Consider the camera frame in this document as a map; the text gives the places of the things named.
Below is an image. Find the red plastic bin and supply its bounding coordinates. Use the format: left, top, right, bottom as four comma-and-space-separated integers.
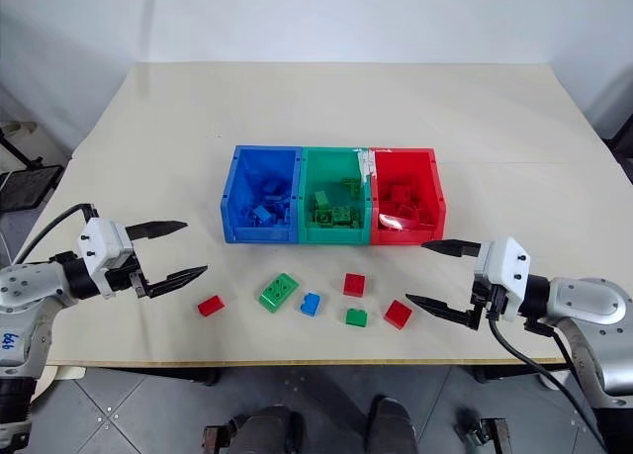
368, 147, 448, 246

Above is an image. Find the dark rounded shape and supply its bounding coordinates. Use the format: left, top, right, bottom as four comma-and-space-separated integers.
367, 395, 418, 454
228, 405, 305, 454

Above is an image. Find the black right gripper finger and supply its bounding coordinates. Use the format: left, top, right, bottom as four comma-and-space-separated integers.
405, 292, 482, 332
420, 238, 483, 260

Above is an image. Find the green plastic bin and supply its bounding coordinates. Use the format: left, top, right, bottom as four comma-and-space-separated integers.
297, 145, 375, 246

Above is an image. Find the clear plastic wrap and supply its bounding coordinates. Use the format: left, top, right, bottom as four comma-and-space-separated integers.
377, 213, 422, 233

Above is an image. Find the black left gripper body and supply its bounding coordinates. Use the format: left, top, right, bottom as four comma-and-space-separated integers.
103, 249, 143, 298

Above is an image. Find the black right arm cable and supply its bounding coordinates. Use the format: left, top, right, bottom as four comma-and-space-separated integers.
486, 313, 610, 454

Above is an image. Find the large green toy brick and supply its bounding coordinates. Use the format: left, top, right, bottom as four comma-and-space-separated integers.
257, 272, 301, 316

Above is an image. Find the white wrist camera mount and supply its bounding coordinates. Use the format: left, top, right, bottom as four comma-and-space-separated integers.
78, 218, 136, 298
473, 235, 532, 322

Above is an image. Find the dark equipment beside table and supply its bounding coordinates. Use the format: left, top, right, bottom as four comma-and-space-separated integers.
583, 60, 633, 184

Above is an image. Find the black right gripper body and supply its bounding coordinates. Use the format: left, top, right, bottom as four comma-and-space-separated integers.
471, 272, 511, 321

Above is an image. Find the white torn tape label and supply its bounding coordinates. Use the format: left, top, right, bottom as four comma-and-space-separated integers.
352, 146, 393, 184

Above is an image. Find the small blue toy brick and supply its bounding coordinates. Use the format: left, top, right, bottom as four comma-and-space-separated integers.
297, 291, 322, 318

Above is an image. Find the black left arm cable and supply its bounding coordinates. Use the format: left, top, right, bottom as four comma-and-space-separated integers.
10, 202, 100, 268

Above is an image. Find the black stand with tray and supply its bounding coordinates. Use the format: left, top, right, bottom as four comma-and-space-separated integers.
0, 121, 66, 214

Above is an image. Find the blue plastic bin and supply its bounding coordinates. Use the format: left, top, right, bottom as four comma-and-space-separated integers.
219, 143, 304, 245

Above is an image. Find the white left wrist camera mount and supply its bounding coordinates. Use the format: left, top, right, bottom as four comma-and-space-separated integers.
78, 218, 136, 298

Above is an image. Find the small red toy brick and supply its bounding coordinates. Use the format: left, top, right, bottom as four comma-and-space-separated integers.
342, 272, 368, 298
197, 295, 227, 318
383, 299, 411, 331

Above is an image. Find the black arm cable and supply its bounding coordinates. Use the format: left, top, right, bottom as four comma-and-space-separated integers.
10, 202, 100, 268
486, 313, 610, 454

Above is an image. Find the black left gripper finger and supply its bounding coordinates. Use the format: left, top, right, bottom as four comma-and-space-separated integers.
125, 220, 190, 242
129, 264, 210, 301

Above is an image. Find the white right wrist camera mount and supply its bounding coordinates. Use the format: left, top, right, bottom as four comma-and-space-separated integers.
473, 235, 532, 322

